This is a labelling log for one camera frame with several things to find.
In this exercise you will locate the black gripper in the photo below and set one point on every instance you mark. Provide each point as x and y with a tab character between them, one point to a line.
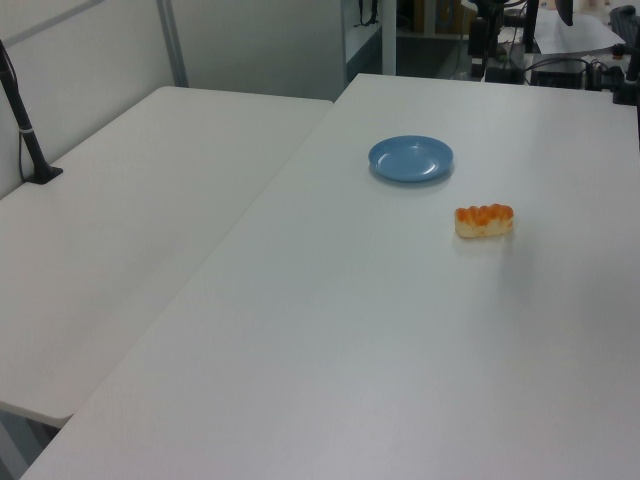
478	37

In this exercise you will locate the orange glazed bread loaf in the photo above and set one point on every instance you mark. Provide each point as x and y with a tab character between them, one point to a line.
483	221

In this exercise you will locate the blue round plate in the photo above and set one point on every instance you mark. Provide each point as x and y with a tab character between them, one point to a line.
411	159

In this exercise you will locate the black electronics box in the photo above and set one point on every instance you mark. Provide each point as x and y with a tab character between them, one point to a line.
557	75

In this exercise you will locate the white paper sheets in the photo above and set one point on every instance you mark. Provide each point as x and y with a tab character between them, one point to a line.
575	35

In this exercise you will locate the white side table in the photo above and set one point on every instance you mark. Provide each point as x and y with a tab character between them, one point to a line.
125	210

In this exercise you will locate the grey metal partition post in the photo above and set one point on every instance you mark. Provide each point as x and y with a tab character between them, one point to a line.
172	45

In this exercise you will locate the black camera stand with zip-tie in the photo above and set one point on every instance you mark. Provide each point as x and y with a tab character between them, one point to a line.
31	147

